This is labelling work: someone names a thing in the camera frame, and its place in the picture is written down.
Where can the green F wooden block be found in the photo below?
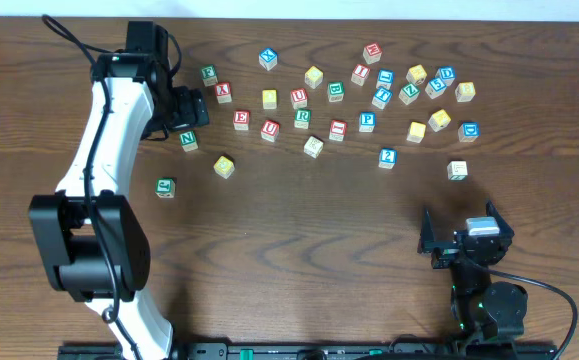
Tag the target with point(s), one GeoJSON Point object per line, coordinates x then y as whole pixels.
{"type": "Point", "coordinates": [209, 75]}

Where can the blue 5 wooden block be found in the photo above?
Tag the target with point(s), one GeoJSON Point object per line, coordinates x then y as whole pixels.
{"type": "Point", "coordinates": [435, 87]}

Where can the red E wooden block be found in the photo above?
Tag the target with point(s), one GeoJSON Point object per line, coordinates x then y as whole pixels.
{"type": "Point", "coordinates": [241, 120]}

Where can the yellow S wooden block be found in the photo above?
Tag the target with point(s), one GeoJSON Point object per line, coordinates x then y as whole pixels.
{"type": "Point", "coordinates": [416, 132]}

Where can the yellow monkey picture block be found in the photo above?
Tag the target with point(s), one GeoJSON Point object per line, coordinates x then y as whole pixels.
{"type": "Point", "coordinates": [416, 75]}

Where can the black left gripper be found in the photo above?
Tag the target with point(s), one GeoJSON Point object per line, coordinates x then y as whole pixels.
{"type": "Point", "coordinates": [195, 107]}

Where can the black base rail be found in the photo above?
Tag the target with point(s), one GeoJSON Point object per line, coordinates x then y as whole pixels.
{"type": "Point", "coordinates": [407, 348]}

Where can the blue L wooden block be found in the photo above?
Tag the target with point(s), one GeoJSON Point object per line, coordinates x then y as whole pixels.
{"type": "Point", "coordinates": [385, 79]}

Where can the blue T wooden block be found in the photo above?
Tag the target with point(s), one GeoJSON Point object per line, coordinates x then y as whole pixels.
{"type": "Point", "coordinates": [381, 98]}

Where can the yellow block lower left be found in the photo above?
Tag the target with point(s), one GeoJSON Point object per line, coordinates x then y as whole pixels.
{"type": "Point", "coordinates": [224, 166]}

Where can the blue D block far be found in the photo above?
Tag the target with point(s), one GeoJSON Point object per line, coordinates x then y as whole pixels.
{"type": "Point", "coordinates": [446, 74]}

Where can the yellow 8 wooden block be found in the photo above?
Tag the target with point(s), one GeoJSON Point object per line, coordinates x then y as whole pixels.
{"type": "Point", "coordinates": [465, 92]}

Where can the red I block upper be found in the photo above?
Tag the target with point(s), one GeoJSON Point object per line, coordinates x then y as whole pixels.
{"type": "Point", "coordinates": [360, 74]}

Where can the green Z wooden block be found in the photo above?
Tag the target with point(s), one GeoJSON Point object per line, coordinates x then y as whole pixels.
{"type": "Point", "coordinates": [409, 93]}

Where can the blue X wooden block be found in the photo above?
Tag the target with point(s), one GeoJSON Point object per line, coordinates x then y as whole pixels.
{"type": "Point", "coordinates": [268, 59]}

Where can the blue P wooden block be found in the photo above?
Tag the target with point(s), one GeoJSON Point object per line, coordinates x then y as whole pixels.
{"type": "Point", "coordinates": [367, 122]}

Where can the blue d block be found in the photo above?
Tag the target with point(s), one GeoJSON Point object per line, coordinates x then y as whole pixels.
{"type": "Point", "coordinates": [446, 74]}
{"type": "Point", "coordinates": [468, 132]}

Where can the green N wooden block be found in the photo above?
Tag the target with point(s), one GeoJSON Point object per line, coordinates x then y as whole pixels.
{"type": "Point", "coordinates": [188, 141]}

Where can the yellow picture wooden block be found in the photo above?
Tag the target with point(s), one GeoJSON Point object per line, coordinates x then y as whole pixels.
{"type": "Point", "coordinates": [439, 120]}

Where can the blue 2 wooden block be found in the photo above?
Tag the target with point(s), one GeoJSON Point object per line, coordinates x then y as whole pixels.
{"type": "Point", "coordinates": [387, 158]}

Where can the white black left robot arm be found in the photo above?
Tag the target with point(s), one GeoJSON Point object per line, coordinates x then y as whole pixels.
{"type": "Point", "coordinates": [90, 241]}

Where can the red u block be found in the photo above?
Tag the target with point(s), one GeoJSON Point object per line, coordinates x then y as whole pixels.
{"type": "Point", "coordinates": [299, 98]}
{"type": "Point", "coordinates": [270, 130]}

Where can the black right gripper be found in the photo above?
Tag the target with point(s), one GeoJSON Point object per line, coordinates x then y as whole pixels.
{"type": "Point", "coordinates": [462, 245]}

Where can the red I block lower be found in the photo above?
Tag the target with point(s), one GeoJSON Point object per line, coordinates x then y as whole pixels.
{"type": "Point", "coordinates": [338, 130]}

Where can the red i block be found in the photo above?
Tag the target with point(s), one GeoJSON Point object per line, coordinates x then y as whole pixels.
{"type": "Point", "coordinates": [338, 130]}
{"type": "Point", "coordinates": [360, 74]}

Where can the yellow O top block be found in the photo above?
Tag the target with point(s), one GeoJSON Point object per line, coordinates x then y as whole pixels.
{"type": "Point", "coordinates": [269, 99]}

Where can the yellow block centre top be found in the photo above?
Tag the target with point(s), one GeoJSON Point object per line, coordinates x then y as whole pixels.
{"type": "Point", "coordinates": [313, 77]}

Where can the red block far top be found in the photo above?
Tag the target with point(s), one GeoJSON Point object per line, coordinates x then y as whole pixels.
{"type": "Point", "coordinates": [372, 53]}

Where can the green R wooden block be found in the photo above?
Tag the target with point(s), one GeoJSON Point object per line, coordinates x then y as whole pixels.
{"type": "Point", "coordinates": [302, 118]}

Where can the green B wooden block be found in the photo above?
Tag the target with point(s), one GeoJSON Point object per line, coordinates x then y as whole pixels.
{"type": "Point", "coordinates": [335, 91]}

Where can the red Y wooden block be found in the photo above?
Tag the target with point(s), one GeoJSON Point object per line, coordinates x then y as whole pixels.
{"type": "Point", "coordinates": [223, 92]}

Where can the blue D block near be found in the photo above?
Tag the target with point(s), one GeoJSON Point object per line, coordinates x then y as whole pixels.
{"type": "Point", "coordinates": [468, 132]}

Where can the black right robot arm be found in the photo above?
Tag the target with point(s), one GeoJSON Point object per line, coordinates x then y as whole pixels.
{"type": "Point", "coordinates": [487, 311]}

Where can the green J wooden block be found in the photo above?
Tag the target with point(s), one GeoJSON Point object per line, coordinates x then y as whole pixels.
{"type": "Point", "coordinates": [165, 188]}

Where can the yellow O side block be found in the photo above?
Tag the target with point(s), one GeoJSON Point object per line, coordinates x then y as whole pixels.
{"type": "Point", "coordinates": [313, 147]}

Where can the green 7 wooden block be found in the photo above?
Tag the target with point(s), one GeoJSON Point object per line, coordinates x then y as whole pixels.
{"type": "Point", "coordinates": [457, 170]}

